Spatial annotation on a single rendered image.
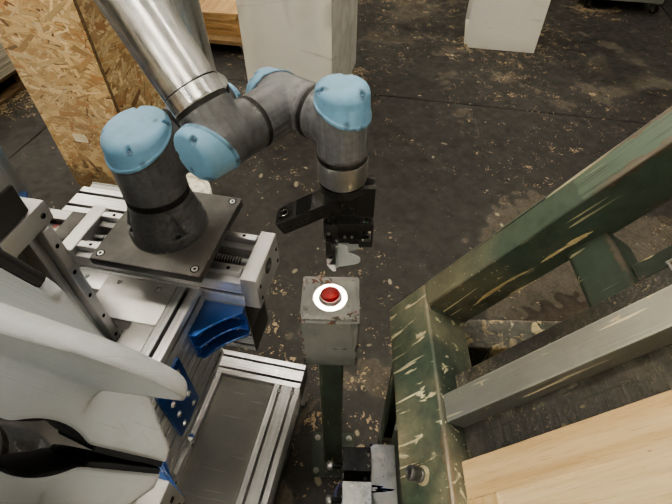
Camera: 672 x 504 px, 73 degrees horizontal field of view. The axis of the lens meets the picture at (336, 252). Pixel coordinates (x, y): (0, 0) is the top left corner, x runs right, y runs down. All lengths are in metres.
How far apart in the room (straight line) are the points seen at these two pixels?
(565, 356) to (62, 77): 2.21
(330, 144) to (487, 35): 3.80
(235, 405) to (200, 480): 0.24
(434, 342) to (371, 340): 1.06
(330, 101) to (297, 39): 2.33
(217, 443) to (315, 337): 0.74
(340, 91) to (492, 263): 0.44
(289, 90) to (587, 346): 0.54
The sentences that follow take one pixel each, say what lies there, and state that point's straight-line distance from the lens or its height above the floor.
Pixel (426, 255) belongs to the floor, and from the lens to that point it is 2.29.
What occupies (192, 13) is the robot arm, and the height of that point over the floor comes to 1.40.
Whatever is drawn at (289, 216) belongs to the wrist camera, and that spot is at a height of 1.17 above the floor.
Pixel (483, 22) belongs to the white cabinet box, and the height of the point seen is 0.21.
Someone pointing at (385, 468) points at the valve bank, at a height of 0.74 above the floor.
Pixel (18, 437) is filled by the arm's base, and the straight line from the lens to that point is 0.72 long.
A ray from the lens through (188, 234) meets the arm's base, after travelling 0.89.
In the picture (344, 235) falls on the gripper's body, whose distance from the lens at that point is 0.75.
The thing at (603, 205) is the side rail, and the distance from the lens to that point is 0.84.
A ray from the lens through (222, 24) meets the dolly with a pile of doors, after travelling 4.22.
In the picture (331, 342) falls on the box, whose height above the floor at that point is 0.86.
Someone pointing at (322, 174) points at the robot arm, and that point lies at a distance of 0.67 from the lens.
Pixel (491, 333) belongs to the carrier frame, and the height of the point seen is 0.79.
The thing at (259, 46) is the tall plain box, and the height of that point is 0.50.
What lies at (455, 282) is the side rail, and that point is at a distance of 0.92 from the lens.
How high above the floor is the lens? 1.67
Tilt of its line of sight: 47 degrees down
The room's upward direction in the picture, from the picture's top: straight up
